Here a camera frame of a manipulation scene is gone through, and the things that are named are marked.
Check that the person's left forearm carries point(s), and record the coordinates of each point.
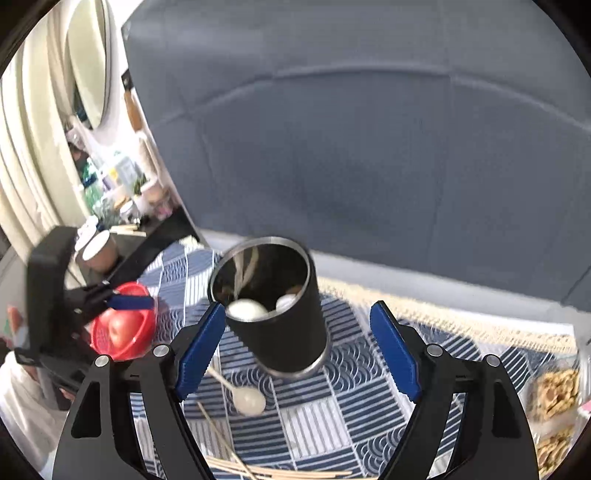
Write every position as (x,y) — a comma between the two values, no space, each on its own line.
(27,415)

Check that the oval wall mirror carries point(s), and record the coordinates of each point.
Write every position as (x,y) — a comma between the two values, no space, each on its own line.
(87,60)

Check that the large white ceramic spoon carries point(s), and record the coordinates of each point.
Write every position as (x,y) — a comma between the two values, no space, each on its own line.
(247,309)

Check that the grey fabric backdrop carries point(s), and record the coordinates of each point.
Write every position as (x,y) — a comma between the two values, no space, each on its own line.
(369,138)

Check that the brown bottle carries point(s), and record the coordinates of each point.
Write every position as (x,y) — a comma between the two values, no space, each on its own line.
(134,110)

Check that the woven vase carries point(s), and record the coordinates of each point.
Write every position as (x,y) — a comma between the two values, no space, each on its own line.
(150,154)

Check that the white spoon with printed bowl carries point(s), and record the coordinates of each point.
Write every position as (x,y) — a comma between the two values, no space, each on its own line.
(285,302)

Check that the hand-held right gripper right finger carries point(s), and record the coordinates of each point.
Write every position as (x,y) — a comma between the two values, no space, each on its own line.
(397,355)

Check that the thin wooden sticks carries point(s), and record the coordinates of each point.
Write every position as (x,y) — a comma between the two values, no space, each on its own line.
(125,229)

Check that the cream lace cloth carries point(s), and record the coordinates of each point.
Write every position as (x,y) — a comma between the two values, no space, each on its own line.
(438,316)

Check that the red plastic basket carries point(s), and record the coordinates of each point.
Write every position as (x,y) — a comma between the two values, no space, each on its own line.
(145,327)

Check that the person's left hand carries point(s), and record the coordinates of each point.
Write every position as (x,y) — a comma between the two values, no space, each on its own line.
(16,323)

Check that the red apple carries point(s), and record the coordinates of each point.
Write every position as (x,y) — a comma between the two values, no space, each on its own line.
(117,330)

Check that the green water bottle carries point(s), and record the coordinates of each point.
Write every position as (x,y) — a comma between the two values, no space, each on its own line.
(92,194)

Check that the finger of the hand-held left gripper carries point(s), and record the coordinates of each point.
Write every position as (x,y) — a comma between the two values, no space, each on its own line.
(131,302)

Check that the paper cups on counter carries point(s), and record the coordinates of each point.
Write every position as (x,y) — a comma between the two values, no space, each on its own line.
(101,254)

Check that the black utensil holder cup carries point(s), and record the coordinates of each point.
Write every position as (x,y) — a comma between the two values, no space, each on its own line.
(286,337)

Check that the cream curtain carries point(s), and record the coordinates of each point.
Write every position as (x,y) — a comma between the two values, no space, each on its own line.
(27,161)

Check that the white plastic bottle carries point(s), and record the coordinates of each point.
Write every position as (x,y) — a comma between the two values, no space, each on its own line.
(122,168)

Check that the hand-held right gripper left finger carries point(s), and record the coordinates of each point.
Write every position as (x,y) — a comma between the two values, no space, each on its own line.
(203,346)

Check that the blue white patterned tablecloth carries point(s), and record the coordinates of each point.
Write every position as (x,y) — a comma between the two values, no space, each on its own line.
(351,415)

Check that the clear bag of cookies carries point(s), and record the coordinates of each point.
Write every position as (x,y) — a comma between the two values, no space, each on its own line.
(554,392)

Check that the pink label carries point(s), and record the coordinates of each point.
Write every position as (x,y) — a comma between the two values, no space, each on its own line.
(585,408)

